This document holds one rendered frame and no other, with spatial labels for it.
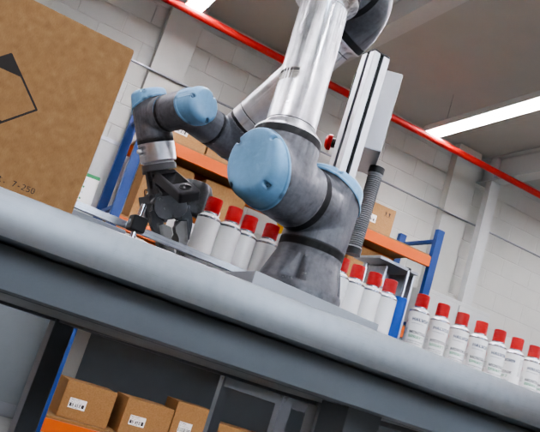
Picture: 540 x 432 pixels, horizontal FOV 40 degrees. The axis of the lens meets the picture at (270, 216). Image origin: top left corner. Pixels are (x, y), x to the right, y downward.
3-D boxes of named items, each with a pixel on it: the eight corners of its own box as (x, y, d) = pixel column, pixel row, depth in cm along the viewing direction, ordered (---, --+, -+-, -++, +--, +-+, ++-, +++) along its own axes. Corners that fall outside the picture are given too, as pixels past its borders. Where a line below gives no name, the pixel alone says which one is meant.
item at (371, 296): (354, 357, 177) (376, 276, 182) (368, 359, 173) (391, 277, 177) (338, 351, 175) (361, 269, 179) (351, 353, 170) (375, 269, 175)
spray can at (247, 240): (225, 308, 160) (253, 221, 165) (238, 310, 156) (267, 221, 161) (206, 301, 157) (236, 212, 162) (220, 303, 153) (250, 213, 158)
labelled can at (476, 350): (464, 398, 196) (482, 324, 201) (478, 401, 191) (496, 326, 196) (450, 393, 193) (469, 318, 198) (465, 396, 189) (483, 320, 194)
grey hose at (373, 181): (353, 257, 165) (377, 171, 169) (363, 257, 162) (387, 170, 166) (341, 251, 163) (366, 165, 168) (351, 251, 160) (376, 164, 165)
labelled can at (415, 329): (404, 375, 185) (423, 297, 190) (418, 378, 181) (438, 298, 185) (389, 369, 183) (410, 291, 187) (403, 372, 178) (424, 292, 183)
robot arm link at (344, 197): (358, 263, 127) (381, 192, 130) (314, 233, 118) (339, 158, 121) (306, 255, 135) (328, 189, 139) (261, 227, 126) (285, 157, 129)
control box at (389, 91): (372, 176, 173) (393, 104, 178) (381, 152, 157) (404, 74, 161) (331, 164, 174) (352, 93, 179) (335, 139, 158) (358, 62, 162)
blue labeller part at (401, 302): (385, 361, 187) (401, 299, 191) (393, 363, 184) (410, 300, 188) (375, 357, 185) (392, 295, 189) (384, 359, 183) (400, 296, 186)
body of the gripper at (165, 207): (174, 219, 158) (165, 165, 158) (191, 219, 151) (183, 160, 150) (141, 225, 154) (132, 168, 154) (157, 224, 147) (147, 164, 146)
